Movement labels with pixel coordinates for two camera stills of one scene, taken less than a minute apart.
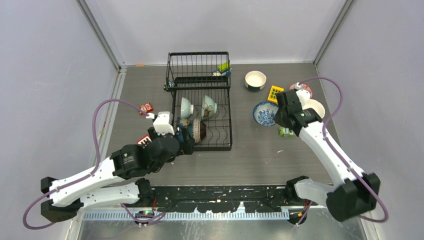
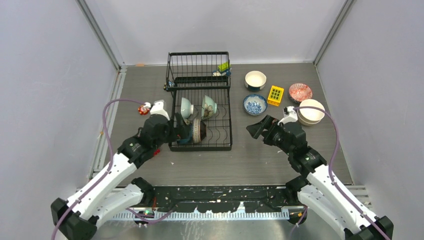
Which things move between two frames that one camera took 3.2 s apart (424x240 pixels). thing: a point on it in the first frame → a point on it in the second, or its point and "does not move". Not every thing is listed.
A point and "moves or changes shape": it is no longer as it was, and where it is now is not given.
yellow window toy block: [272, 96] does not move
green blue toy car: [224, 69] does not move
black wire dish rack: [200, 82] does not move
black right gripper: [278, 118] → [256, 129]
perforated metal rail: [124, 216] does not move
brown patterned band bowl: [199, 130] does not move
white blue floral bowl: [264, 113] moves or changes shape
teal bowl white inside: [255, 80] does not move
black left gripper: [187, 147] → [180, 122]
